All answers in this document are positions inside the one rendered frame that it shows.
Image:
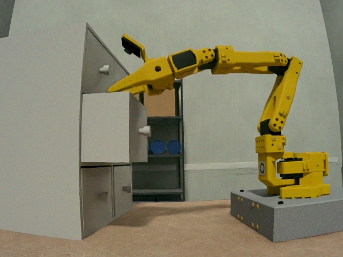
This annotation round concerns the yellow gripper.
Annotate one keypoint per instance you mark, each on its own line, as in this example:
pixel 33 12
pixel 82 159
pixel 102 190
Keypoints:
pixel 153 77

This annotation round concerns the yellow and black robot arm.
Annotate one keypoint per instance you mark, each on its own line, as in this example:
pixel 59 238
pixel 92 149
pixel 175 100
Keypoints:
pixel 308 167

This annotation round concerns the grey chest of drawers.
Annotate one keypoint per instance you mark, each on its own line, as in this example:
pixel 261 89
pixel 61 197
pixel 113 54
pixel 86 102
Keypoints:
pixel 41 87

